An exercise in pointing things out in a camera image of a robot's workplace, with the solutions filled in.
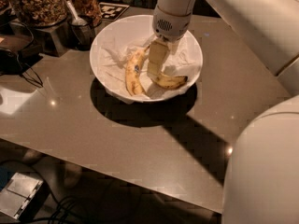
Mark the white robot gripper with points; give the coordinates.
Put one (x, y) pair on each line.
(169, 28)

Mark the yellow curved banana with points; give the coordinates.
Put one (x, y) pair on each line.
(167, 82)

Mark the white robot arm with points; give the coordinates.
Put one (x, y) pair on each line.
(261, 183)

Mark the spotted banana with sticker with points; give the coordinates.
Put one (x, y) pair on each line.
(132, 71)

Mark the white bowl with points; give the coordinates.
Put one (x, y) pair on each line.
(123, 29)

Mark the white paper towel liner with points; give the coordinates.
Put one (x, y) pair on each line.
(111, 58)

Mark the black white fiducial marker card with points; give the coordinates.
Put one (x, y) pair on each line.
(111, 12)

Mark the black cup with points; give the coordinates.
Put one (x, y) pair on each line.
(81, 36)

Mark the white plastic spoon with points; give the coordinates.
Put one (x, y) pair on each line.
(76, 19)

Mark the small glass jar of nuts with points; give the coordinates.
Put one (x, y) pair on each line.
(89, 8)

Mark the metal stand block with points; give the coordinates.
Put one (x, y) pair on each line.
(53, 40)

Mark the large glass jar of nuts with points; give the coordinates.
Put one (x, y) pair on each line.
(39, 13)

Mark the grey metal box on floor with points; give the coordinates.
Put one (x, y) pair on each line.
(18, 196)

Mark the black device with cables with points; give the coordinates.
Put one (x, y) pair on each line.
(19, 52)

